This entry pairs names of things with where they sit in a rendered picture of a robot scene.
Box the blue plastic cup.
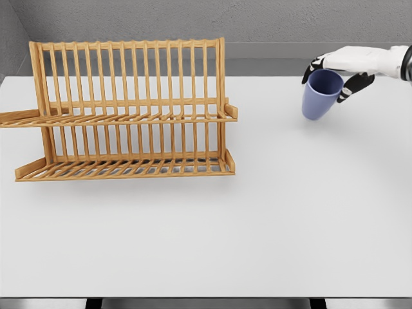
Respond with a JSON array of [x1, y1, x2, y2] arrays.
[[301, 68, 345, 122]]

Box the wooden two-tier dish rack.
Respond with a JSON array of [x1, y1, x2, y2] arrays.
[[0, 37, 239, 183]]

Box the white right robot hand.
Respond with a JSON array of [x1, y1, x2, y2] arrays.
[[301, 46, 391, 104]]

